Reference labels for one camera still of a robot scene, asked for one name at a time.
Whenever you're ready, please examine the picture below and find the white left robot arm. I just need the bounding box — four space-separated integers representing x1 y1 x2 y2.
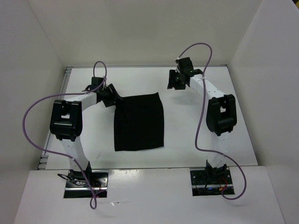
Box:
50 84 122 187

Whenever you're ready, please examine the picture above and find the grey aluminium table edge rail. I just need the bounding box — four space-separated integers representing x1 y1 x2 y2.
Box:
37 66 73 170

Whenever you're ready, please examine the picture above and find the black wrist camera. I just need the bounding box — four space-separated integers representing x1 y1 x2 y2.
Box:
175 57 194 73
83 77 106 92

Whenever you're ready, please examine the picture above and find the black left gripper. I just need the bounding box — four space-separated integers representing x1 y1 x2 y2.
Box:
100 84 123 107

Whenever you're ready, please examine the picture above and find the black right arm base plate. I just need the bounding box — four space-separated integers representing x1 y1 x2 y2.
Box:
190 169 235 196

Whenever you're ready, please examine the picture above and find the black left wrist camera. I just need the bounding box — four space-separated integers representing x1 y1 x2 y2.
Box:
83 77 106 92

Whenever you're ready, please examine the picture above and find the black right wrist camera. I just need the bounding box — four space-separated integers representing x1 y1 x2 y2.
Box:
175 57 194 73

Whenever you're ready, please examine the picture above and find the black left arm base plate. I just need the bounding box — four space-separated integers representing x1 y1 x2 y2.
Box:
58 170 108 199

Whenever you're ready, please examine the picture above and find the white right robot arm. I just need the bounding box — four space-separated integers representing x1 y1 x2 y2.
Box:
167 70 240 168

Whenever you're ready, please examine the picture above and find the black skirt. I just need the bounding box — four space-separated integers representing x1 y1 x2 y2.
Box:
114 92 164 152

